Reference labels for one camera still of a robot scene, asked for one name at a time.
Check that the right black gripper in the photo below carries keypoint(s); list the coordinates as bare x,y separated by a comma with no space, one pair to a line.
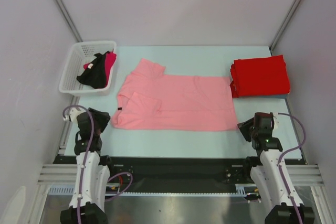
247,128

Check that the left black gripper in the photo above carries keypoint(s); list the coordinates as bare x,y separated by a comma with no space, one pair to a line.
103,117

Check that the pink t shirt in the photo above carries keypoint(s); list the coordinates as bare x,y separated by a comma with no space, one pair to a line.
149,99

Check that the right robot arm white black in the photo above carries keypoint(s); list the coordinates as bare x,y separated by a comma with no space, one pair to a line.
269,172

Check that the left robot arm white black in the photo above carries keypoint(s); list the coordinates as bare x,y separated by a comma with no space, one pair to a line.
87,203

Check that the black t shirt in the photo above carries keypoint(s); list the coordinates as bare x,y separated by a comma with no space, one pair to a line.
95,74

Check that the red folded t shirt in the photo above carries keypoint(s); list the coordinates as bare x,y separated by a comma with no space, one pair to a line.
259,77

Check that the magenta t shirt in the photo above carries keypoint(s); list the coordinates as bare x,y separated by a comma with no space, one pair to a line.
110,60

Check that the white plastic basket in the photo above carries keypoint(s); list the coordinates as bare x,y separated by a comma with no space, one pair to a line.
80,54

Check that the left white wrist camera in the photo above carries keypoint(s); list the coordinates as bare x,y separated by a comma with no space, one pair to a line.
71,114

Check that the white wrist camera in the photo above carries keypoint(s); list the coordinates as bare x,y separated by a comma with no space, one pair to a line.
275,120
71,114

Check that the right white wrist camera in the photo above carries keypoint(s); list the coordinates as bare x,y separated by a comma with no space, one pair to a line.
275,120

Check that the white slotted cable duct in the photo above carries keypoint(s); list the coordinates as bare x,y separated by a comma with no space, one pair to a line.
239,191

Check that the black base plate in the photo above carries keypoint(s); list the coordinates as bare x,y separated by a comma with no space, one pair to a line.
147,185

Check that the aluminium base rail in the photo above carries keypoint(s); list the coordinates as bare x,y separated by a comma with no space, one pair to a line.
301,175

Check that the left aluminium frame post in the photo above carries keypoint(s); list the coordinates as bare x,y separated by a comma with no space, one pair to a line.
68,20

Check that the aluminium frame post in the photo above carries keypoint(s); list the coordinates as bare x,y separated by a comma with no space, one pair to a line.
285,23
68,20

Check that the right aluminium frame post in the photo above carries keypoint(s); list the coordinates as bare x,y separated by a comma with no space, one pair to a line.
285,23

